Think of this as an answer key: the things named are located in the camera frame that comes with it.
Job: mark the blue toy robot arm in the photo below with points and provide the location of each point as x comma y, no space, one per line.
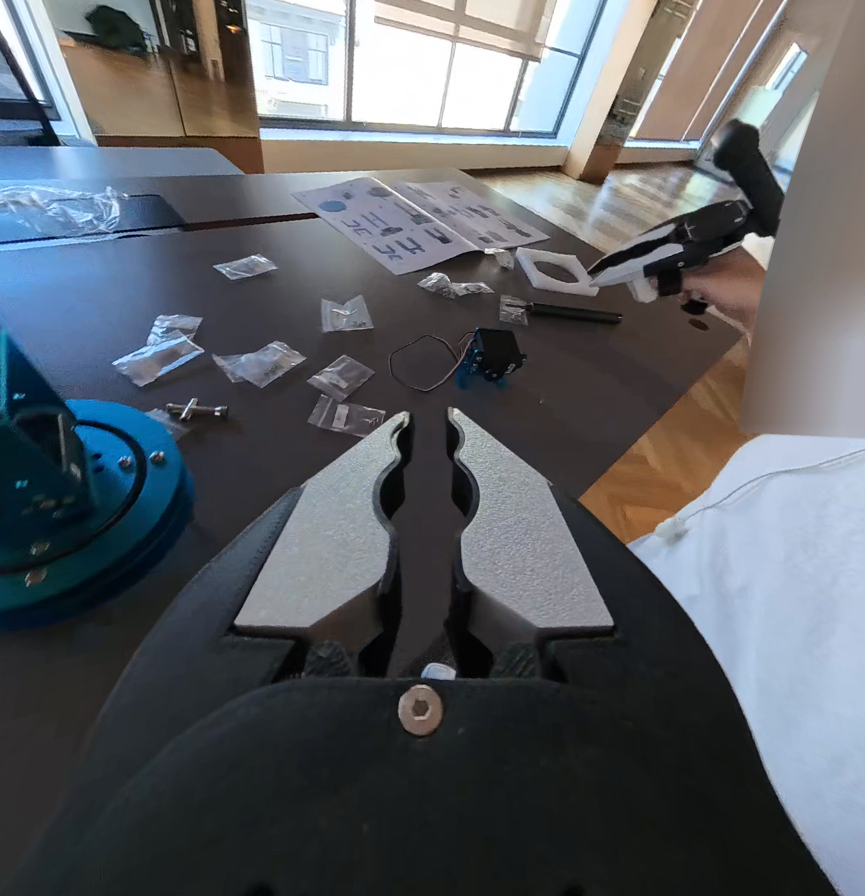
47,455

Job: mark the blue black servo motor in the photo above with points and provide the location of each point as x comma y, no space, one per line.
492,353

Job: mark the person's right hand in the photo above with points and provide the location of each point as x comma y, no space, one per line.
726,290

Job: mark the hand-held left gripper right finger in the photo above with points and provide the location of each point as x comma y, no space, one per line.
530,546

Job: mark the small metal wrench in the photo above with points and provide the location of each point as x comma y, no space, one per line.
198,410

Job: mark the black screwdriver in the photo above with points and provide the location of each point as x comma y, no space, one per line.
579,313

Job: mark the grey desk with brown edge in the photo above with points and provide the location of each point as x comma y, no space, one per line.
89,162

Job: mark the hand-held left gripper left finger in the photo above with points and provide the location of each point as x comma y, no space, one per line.
320,539

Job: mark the open instruction manual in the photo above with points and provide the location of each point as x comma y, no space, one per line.
404,224

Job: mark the dark desk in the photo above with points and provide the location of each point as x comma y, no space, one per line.
124,294

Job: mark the small clear plastic parts bag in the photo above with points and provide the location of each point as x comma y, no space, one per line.
244,266
502,257
345,313
514,309
261,364
341,376
345,416
179,323
453,285
158,360

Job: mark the white foam frame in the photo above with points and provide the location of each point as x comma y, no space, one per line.
527,262

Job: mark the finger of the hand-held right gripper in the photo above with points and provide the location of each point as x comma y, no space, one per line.
646,240
625,274

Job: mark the glossy tall cabinet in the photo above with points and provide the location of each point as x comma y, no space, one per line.
145,98

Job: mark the person's white shirt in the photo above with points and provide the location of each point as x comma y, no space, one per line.
789,630

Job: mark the large crumpled clear plastic bag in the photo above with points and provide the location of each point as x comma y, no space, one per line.
47,210

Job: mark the beige roller blind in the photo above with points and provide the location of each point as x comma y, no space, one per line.
474,28

